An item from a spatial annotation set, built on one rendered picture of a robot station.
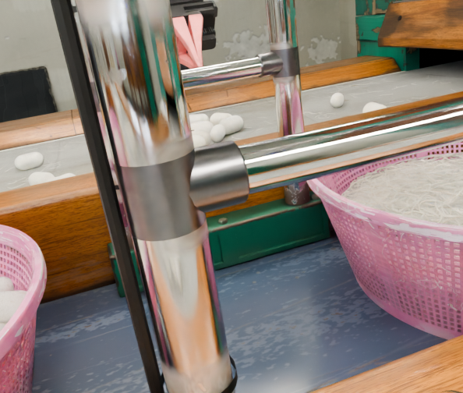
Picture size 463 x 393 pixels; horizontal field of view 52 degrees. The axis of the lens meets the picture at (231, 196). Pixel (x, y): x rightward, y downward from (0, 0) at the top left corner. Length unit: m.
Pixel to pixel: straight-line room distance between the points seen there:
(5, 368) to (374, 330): 0.22
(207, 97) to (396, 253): 0.55
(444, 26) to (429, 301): 0.53
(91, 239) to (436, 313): 0.27
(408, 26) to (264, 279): 0.55
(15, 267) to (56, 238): 0.08
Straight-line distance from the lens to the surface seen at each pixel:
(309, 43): 2.89
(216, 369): 0.16
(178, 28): 0.68
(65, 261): 0.43
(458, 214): 0.36
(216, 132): 0.56
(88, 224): 0.41
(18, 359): 0.26
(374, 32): 1.01
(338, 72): 0.89
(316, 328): 0.34
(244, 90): 0.81
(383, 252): 0.30
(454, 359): 0.19
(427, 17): 0.82
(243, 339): 0.34
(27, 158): 0.61
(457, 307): 0.31
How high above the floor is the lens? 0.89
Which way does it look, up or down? 21 degrees down
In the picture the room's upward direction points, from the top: 8 degrees counter-clockwise
